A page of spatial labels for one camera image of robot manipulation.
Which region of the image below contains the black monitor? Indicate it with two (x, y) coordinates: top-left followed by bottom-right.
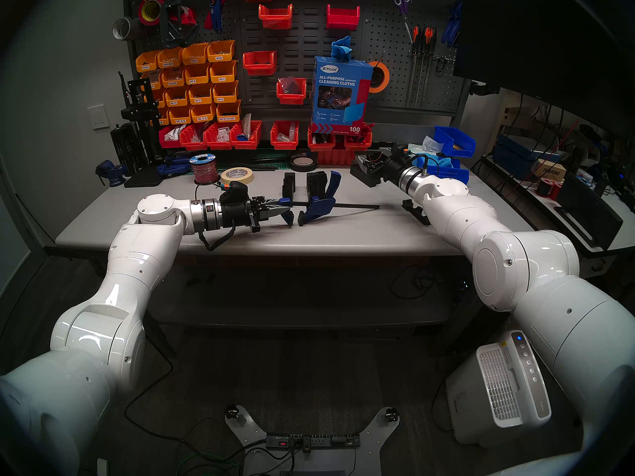
(454, 0), (635, 136)

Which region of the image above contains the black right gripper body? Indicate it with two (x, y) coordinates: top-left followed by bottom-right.
(381, 158), (411, 187)

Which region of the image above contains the black tape roll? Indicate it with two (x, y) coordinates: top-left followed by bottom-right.
(289, 153), (318, 174)

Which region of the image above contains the dark blue crate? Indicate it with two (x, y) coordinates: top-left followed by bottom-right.
(493, 133), (540, 179)

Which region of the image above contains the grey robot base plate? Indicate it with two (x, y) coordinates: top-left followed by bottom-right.
(225, 405), (400, 476)

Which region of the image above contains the orange tape roll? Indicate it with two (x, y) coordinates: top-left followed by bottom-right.
(368, 60), (391, 94)

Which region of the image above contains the white air purifier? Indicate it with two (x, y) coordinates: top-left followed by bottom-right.
(445, 330), (553, 449)

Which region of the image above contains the dark grey clamp tool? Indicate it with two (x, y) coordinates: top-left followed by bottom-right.
(159, 0), (182, 47)

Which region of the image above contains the blue black hand clamp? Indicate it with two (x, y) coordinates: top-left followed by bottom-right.
(158, 155), (192, 179)

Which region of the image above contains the small blue vise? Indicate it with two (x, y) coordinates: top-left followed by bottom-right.
(95, 159), (128, 188)

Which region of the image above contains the black printed bracket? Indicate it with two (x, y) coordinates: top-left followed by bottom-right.
(401, 199), (431, 227)

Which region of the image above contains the black tall printed piece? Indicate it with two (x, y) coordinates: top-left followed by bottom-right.
(306, 171), (328, 199)

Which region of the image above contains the black floor power strip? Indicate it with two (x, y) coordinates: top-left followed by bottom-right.
(266, 433), (362, 450)

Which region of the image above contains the blue red hand tool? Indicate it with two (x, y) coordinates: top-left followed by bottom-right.
(204, 0), (227, 34)

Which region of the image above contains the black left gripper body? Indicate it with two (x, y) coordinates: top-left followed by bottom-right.
(218, 197), (261, 233)

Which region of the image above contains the orange handled screwdriver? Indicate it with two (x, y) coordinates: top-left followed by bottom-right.
(410, 25), (422, 107)
(422, 26), (438, 107)

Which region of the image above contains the red nested bins stack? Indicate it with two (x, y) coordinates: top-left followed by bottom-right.
(317, 148), (357, 167)

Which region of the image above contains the dark grey tool wall panel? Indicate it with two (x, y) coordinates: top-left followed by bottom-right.
(124, 0), (472, 129)

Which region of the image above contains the black press stand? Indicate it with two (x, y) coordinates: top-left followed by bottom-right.
(110, 72), (167, 189)

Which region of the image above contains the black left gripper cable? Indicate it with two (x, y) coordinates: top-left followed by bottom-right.
(198, 226), (237, 252)

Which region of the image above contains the brown cardboard box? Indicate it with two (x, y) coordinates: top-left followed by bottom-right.
(531, 159), (568, 181)

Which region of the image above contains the green white tissue box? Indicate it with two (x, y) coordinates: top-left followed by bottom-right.
(407, 135), (443, 157)

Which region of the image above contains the blue bar clamp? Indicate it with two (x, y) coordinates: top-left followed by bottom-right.
(278, 171), (380, 228)

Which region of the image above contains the red yellow tape roll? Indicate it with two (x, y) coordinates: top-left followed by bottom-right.
(137, 0), (166, 27)

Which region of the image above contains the small red wire spool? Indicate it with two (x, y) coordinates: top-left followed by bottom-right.
(537, 177), (564, 201)

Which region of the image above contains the blue cleaning cloths box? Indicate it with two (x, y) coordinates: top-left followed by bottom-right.
(310, 55), (374, 135)

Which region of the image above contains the beige masking tape roll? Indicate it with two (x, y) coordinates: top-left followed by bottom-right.
(221, 167), (254, 186)

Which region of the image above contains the blue storage bin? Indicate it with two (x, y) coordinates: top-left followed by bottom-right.
(414, 155), (470, 186)
(434, 126), (477, 159)

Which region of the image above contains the large red wire spool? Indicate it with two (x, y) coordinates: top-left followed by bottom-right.
(190, 154), (220, 186)

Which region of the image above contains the black notched printed block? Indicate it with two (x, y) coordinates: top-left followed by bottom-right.
(350, 162), (385, 188)

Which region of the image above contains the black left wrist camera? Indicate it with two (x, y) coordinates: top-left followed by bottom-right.
(219, 181), (249, 203)

